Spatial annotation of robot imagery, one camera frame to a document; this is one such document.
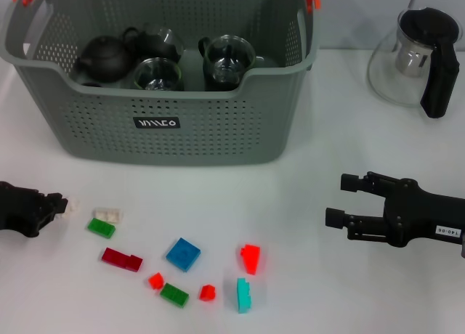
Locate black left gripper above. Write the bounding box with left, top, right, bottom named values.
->
left=0, top=181, right=70, bottom=238

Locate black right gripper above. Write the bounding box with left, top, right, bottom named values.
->
left=325, top=171, right=465, bottom=248

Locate clear white building brick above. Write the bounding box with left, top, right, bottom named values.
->
left=60, top=198, right=81, bottom=219

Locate green building brick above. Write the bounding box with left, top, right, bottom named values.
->
left=159, top=282, right=190, bottom=309
left=86, top=217, right=117, bottom=240

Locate dark red building brick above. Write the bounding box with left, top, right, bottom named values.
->
left=101, top=247, right=144, bottom=273

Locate glass teacup with black base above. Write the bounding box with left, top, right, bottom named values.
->
left=133, top=57, right=183, bottom=91
left=203, top=70, right=243, bottom=92
left=198, top=34, right=256, bottom=90
left=122, top=23, right=185, bottom=63

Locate grey perforated storage basket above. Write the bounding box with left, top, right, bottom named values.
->
left=0, top=0, right=323, bottom=166

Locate red wedge building brick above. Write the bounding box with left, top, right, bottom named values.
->
left=239, top=243, right=262, bottom=276

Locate small red building brick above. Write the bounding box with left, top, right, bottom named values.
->
left=147, top=272, right=165, bottom=290
left=198, top=283, right=217, bottom=302

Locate blue square building brick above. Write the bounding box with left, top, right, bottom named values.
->
left=166, top=237, right=201, bottom=273

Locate teal building brick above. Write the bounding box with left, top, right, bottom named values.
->
left=236, top=277, right=254, bottom=315

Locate black clay teapot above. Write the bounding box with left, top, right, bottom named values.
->
left=74, top=35, right=134, bottom=84

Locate glass teapot with black handle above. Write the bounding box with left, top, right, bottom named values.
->
left=366, top=7, right=463, bottom=119

